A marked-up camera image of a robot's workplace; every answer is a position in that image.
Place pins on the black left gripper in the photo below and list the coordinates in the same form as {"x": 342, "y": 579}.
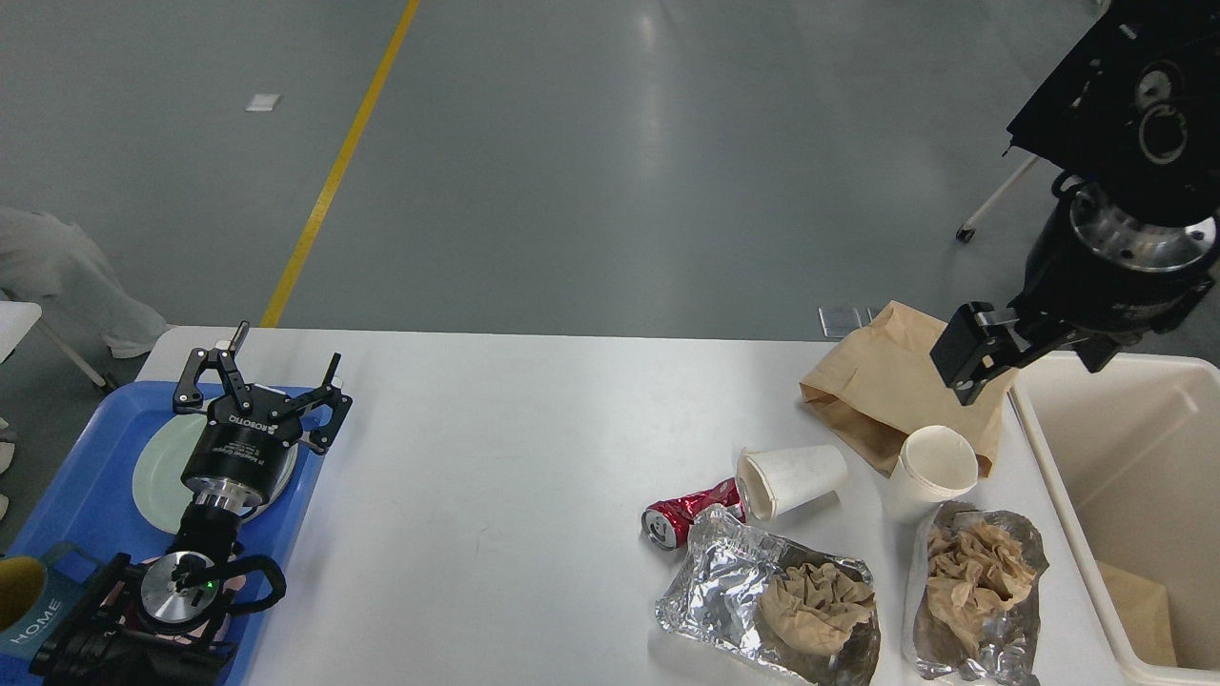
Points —
{"x": 240, "y": 453}

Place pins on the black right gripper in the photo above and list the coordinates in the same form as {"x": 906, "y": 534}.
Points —
{"x": 1097, "y": 278}

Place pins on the green plate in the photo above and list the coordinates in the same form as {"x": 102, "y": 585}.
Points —
{"x": 158, "y": 494}

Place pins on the pink mug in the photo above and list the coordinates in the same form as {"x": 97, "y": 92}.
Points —
{"x": 179, "y": 599}

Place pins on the brown paper bag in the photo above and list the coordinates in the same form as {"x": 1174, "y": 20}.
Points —
{"x": 879, "y": 385}
{"x": 1144, "y": 611}

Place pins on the dark teal mug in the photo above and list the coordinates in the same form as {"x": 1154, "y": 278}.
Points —
{"x": 38, "y": 592}

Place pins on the foil wrapper with napkin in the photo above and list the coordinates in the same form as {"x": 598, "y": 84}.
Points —
{"x": 772, "y": 601}

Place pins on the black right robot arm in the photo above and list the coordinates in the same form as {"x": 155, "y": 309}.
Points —
{"x": 1130, "y": 118}

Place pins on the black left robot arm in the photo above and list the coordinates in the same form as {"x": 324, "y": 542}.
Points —
{"x": 93, "y": 647}

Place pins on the foil bag under right arm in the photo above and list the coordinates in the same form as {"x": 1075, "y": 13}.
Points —
{"x": 972, "y": 604}

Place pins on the pink plate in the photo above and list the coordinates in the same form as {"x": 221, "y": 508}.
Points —
{"x": 279, "y": 487}

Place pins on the beige plastic bin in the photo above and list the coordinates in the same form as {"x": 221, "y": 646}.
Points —
{"x": 1130, "y": 458}

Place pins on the white paper cup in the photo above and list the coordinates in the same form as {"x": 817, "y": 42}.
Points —
{"x": 935, "y": 464}
{"x": 776, "y": 482}

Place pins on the black jacket on chair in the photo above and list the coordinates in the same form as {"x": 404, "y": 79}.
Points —
{"x": 1072, "y": 118}

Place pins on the person in light trousers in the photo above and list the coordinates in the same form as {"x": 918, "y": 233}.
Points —
{"x": 54, "y": 264}

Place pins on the crushed red soda can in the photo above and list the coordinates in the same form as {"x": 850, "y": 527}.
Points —
{"x": 667, "y": 523}

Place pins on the white rolling chair frame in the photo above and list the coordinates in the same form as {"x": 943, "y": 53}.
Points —
{"x": 967, "y": 231}

